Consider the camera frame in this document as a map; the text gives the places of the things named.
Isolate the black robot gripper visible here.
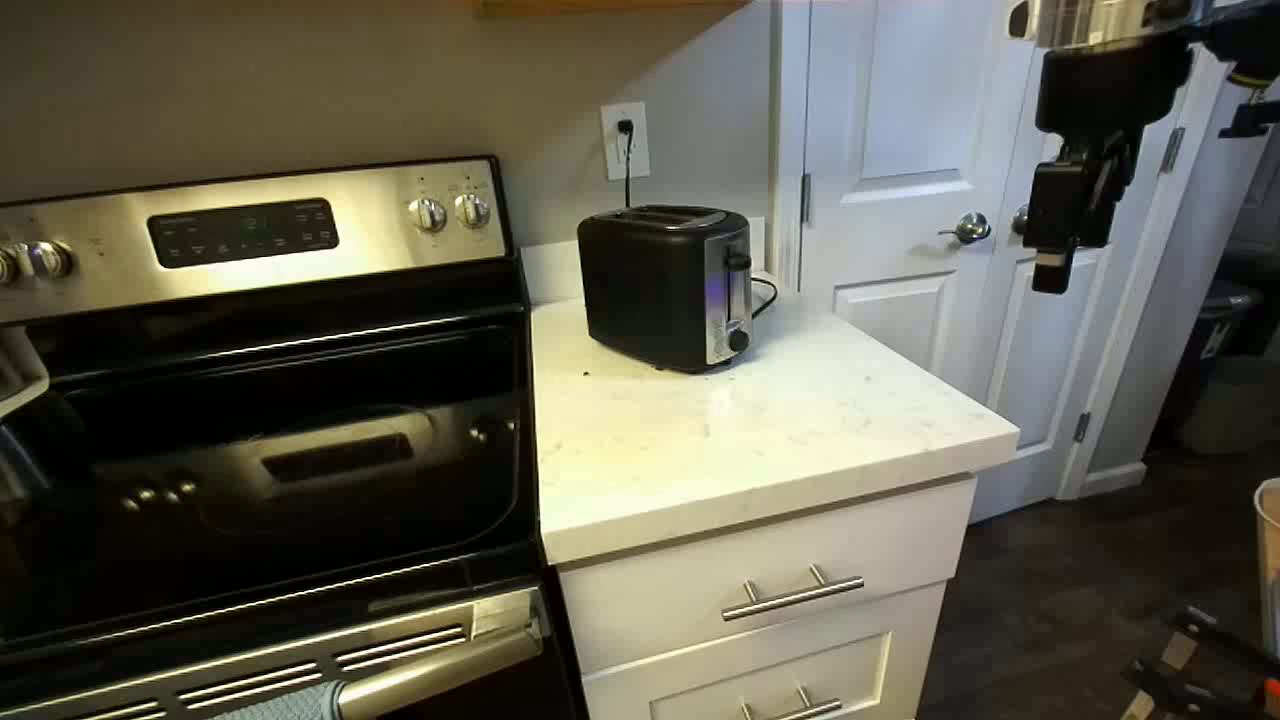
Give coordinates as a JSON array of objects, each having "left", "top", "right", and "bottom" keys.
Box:
[{"left": 1025, "top": 30, "right": 1193, "bottom": 295}]

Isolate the black two-slice toaster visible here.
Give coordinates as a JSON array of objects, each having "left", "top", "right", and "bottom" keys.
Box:
[{"left": 576, "top": 204, "right": 751, "bottom": 372}]

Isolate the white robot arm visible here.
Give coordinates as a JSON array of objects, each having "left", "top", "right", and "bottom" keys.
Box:
[{"left": 1009, "top": 0, "right": 1193, "bottom": 295}]

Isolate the white panel door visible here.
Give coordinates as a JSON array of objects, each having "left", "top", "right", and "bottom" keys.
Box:
[{"left": 779, "top": 0, "right": 1172, "bottom": 518}]

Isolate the white bin at right edge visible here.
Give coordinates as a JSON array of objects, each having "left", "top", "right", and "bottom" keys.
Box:
[{"left": 1253, "top": 475, "right": 1280, "bottom": 656}]

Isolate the black equipment at top right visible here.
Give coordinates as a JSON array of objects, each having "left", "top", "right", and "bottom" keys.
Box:
[{"left": 1198, "top": 0, "right": 1280, "bottom": 138}]

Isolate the white kitchen base cabinet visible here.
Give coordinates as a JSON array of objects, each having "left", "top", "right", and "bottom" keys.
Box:
[{"left": 558, "top": 479, "right": 971, "bottom": 720}]

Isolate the black tripod base on floor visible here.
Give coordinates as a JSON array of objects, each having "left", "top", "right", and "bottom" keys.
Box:
[{"left": 1119, "top": 603, "right": 1280, "bottom": 720}]

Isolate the stainless steel electric stove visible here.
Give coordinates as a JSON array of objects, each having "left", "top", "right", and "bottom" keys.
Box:
[{"left": 0, "top": 154, "right": 584, "bottom": 720}]

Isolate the silver door lever handle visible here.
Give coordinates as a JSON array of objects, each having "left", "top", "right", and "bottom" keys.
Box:
[{"left": 938, "top": 210, "right": 992, "bottom": 248}]

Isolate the black toaster power cord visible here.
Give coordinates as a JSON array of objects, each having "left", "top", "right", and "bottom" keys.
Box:
[{"left": 746, "top": 268, "right": 783, "bottom": 324}]

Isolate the upper silver drawer handle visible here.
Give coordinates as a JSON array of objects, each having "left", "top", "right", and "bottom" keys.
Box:
[{"left": 720, "top": 564, "right": 865, "bottom": 623}]

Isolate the silver drawer handle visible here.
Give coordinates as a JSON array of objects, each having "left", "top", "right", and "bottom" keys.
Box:
[
  {"left": 740, "top": 683, "right": 844, "bottom": 720},
  {"left": 720, "top": 564, "right": 865, "bottom": 623}
]

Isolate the white wall power outlet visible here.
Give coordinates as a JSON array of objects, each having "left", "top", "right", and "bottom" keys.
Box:
[{"left": 598, "top": 101, "right": 648, "bottom": 180}]

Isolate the lower silver drawer handle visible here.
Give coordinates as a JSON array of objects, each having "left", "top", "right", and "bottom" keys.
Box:
[{"left": 740, "top": 683, "right": 844, "bottom": 720}]

